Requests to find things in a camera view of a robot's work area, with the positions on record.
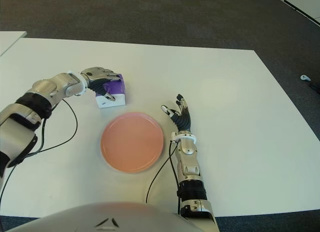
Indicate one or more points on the purple white tissue pack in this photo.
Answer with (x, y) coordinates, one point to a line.
(118, 91)

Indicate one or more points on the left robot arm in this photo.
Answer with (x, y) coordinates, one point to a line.
(57, 84)

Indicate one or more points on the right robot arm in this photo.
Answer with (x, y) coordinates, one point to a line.
(188, 151)

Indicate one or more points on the white handheld controller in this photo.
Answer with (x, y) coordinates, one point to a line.
(305, 78)

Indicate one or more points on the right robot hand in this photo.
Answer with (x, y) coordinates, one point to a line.
(183, 119)

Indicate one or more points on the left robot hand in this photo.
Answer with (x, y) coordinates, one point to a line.
(96, 73)

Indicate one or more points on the white side table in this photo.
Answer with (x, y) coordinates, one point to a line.
(10, 40)

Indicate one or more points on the pink round plate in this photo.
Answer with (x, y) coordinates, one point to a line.
(132, 141)

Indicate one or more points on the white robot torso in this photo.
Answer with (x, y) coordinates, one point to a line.
(100, 217)

